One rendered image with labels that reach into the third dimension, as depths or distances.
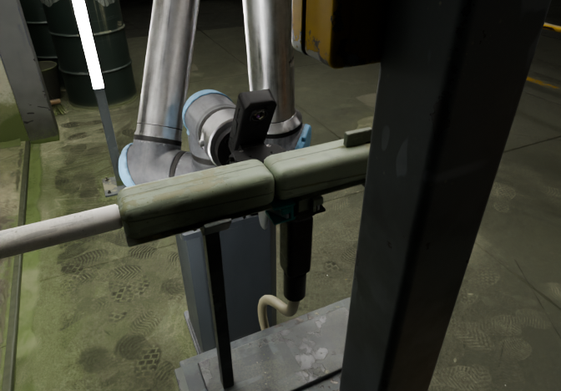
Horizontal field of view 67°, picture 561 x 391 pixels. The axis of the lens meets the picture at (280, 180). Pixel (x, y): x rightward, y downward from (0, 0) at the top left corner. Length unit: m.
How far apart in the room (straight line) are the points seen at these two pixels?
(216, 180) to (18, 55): 2.85
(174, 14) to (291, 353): 0.62
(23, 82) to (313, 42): 3.05
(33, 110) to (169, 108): 2.54
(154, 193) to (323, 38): 0.23
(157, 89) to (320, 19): 0.60
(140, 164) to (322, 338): 0.44
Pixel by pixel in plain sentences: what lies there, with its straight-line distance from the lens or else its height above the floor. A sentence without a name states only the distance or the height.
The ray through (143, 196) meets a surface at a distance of 0.42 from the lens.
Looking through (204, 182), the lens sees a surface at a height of 1.14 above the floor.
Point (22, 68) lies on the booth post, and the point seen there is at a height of 0.53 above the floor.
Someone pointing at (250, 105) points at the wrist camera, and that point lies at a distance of 0.53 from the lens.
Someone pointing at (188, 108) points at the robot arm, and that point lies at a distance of 0.75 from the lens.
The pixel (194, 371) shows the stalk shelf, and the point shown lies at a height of 0.79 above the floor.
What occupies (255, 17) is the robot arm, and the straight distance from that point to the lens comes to 0.97.
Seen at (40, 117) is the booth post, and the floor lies 0.19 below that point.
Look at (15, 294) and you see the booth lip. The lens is 2.12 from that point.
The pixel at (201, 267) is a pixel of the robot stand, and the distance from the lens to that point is 1.29.
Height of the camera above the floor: 1.37
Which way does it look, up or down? 32 degrees down
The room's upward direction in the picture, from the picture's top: straight up
